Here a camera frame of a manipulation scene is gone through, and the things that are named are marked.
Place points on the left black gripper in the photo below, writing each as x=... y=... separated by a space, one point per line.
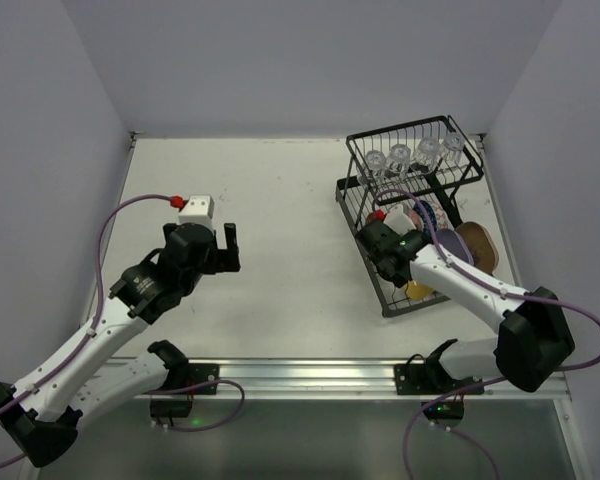
x=220 y=255

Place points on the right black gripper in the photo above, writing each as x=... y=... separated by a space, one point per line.
x=375 y=242

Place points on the yellow square panda plate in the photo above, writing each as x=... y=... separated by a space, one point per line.
x=416 y=291

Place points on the purple square panda plate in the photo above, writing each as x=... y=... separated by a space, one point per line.
x=453 y=242

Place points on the brown square panda plate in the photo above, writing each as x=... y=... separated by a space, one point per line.
x=481 y=246

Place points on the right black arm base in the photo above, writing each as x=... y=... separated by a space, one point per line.
x=425 y=380

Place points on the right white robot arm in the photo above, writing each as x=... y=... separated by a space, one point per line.
x=532 y=338

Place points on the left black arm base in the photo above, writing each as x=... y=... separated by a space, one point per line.
x=163 y=410

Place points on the blue dotted small bowl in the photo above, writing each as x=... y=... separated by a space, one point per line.
x=427 y=214

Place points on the clear glass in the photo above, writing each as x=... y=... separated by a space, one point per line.
x=374 y=166
x=398 y=160
x=425 y=156
x=452 y=148

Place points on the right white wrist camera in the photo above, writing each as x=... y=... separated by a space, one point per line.
x=398 y=221

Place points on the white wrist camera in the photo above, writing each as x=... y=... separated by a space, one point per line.
x=198 y=209
x=398 y=221

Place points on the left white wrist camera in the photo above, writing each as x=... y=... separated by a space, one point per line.
x=198 y=209

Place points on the aluminium mounting rail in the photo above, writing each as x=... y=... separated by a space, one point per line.
x=344 y=379

